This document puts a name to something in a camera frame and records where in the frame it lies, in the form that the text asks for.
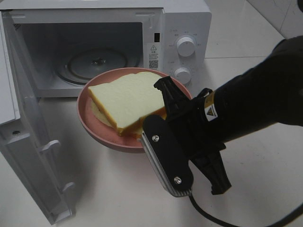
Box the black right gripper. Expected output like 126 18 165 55
154 76 232 195

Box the pink round plate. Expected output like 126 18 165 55
76 67 194 154

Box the white microwave door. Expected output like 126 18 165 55
0 10 74 224

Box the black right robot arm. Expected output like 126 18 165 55
155 36 303 194

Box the lower white timer knob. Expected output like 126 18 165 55
173 67 191 84

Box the bottom bread slice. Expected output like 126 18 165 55
90 100 143 139

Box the bread slice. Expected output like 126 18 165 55
88 71 167 136
90 100 143 139

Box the top bread slice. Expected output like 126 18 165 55
88 71 167 136

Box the upper white control knob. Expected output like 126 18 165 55
176 35 196 57

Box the white warning label sticker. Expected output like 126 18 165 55
147 42 160 70

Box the glass microwave turntable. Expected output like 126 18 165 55
55 47 142 85

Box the white microwave oven body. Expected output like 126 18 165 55
0 0 212 102

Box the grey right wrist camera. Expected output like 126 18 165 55
139 115 194 197

